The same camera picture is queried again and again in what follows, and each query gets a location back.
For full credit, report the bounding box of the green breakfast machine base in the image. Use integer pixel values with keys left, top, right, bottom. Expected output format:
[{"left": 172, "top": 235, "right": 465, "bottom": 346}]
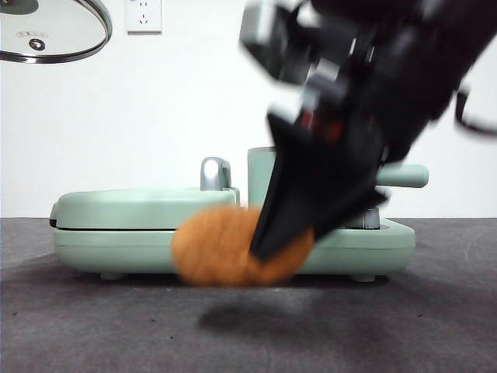
[{"left": 52, "top": 209, "right": 415, "bottom": 281}]

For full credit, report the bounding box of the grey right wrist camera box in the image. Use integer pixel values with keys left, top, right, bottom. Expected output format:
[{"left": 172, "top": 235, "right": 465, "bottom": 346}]
[{"left": 238, "top": 0, "right": 315, "bottom": 85}]

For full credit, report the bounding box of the white wall socket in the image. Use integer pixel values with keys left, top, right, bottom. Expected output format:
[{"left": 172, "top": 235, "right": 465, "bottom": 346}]
[{"left": 126, "top": 0, "right": 162, "bottom": 34}]

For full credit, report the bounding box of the brown potato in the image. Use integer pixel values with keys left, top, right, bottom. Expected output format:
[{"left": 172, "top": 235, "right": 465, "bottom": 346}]
[{"left": 170, "top": 205, "right": 315, "bottom": 288}]

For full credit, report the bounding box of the green steamer pot with handle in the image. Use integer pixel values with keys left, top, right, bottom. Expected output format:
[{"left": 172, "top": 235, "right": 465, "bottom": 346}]
[{"left": 246, "top": 146, "right": 430, "bottom": 218}]

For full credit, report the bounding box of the glass lid with green knob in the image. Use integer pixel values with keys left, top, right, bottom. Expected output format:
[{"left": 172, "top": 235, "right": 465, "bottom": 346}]
[{"left": 0, "top": 0, "right": 113, "bottom": 65}]

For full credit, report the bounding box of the silver control knob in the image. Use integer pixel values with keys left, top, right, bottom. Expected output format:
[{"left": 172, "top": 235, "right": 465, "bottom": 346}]
[{"left": 345, "top": 205, "right": 384, "bottom": 230}]

